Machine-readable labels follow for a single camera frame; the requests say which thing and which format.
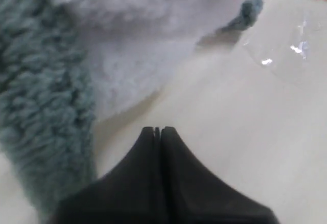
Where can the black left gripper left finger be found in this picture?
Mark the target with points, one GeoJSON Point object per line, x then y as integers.
{"type": "Point", "coordinates": [129, 193]}

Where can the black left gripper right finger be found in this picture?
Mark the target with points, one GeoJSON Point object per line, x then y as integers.
{"type": "Point", "coordinates": [195, 195]}

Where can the green knitted scarf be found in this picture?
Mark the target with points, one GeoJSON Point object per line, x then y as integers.
{"type": "Point", "coordinates": [48, 106]}

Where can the white fluffy snowman toy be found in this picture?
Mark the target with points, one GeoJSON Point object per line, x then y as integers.
{"type": "Point", "coordinates": [133, 46]}

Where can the clear tape piece near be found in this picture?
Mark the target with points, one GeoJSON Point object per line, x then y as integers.
{"type": "Point", "coordinates": [284, 49]}

